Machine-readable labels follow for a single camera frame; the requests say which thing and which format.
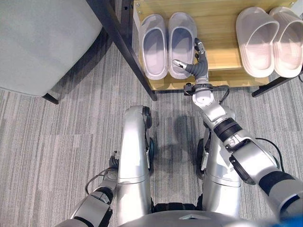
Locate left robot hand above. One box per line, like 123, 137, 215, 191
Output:
109, 150, 120, 170

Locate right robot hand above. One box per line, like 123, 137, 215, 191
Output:
172, 37, 209, 84

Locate light grey slipper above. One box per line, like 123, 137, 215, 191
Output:
168, 11, 198, 79
138, 13, 169, 81

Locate left silver robot leg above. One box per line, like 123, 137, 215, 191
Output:
116, 105, 157, 227

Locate silver robot leg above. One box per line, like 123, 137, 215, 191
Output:
196, 122, 242, 218
116, 105, 157, 227

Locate pale pink slipper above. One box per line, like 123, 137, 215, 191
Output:
268, 6, 303, 78
235, 6, 281, 79

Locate grey robot torso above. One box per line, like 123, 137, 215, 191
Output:
118, 202, 281, 227

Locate right silver robot leg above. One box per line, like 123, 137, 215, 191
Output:
196, 122, 242, 218

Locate grey upholstered seat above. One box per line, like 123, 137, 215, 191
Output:
0, 0, 104, 105

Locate wooden shoe rack black frame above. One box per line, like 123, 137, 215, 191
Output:
86, 0, 303, 102

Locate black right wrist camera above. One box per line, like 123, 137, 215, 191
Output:
183, 82, 196, 96

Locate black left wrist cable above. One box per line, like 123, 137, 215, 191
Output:
85, 167, 112, 196

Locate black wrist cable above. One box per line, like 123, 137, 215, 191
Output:
208, 84, 232, 105
85, 167, 112, 196

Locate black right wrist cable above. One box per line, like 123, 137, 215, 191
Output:
208, 84, 232, 105

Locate black right elbow cable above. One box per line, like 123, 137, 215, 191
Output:
255, 137, 285, 171

